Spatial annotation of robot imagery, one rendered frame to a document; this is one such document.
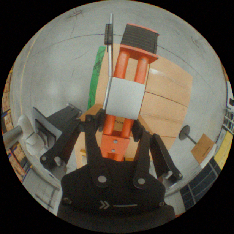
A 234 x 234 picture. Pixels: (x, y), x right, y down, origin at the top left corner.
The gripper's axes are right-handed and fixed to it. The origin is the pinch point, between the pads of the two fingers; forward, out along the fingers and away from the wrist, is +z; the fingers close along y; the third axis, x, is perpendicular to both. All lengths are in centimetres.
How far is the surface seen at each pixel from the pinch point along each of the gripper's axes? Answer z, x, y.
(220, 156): -22, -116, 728
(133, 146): 13.2, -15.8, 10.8
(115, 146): -1.4, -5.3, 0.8
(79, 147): 13.2, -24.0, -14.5
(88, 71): 108, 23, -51
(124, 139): -1.4, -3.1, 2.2
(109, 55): -1.9, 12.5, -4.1
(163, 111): 53, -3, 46
